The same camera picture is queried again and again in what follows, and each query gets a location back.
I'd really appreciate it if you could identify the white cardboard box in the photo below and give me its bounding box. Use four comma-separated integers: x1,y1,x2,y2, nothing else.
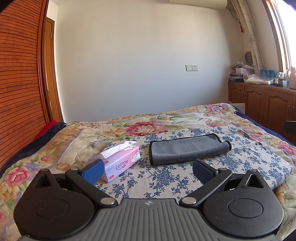
228,100,246,115

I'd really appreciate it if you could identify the clear plastic bag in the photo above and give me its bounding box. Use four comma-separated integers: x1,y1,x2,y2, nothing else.
244,74,274,85

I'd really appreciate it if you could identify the window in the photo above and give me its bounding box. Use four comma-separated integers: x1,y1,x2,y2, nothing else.
265,0,296,73

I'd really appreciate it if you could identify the pink box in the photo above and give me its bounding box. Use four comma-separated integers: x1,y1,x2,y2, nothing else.
235,67,254,79

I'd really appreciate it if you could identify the blue floral cloth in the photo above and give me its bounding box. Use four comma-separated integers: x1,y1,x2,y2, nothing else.
94,126,292,200

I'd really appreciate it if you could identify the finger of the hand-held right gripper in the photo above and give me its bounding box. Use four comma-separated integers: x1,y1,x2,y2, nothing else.
284,120,296,134

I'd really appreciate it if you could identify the cream air conditioner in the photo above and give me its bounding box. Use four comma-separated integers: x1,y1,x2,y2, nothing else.
169,0,228,11

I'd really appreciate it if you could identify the dark blue blanket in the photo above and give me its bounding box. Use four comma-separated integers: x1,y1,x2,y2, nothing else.
0,121,68,172

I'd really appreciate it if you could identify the stack of books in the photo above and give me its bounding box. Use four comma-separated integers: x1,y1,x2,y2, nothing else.
228,73,245,83

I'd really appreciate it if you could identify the slatted wooden wardrobe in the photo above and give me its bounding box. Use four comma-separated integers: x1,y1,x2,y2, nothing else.
0,0,51,163

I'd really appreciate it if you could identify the wooden door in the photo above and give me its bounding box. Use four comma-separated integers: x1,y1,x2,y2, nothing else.
42,17,64,122

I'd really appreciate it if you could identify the blue box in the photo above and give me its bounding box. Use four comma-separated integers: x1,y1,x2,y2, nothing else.
260,69,276,78

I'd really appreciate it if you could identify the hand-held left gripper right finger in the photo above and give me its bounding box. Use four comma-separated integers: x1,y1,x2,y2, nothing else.
179,159,269,208

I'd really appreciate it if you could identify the wooden cabinet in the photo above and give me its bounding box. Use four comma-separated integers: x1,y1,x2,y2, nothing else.
228,81,296,142

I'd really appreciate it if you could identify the red cloth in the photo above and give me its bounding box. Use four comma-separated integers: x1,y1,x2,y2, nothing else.
34,120,59,140

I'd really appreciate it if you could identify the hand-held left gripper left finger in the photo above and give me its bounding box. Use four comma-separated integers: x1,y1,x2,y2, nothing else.
29,159,119,208

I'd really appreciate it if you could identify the pink tissue pack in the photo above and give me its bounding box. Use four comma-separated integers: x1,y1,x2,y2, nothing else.
89,140,141,184

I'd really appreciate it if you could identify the patterned beige curtain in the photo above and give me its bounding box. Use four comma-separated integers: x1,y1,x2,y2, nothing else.
231,0,264,75

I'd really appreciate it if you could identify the floral blanket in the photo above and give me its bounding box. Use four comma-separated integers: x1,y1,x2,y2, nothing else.
0,103,296,241

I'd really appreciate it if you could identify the grey towel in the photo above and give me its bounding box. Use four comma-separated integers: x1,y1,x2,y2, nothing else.
148,133,232,166

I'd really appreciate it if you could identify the pink thermos jug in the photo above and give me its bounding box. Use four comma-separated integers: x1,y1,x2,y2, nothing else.
289,66,296,90

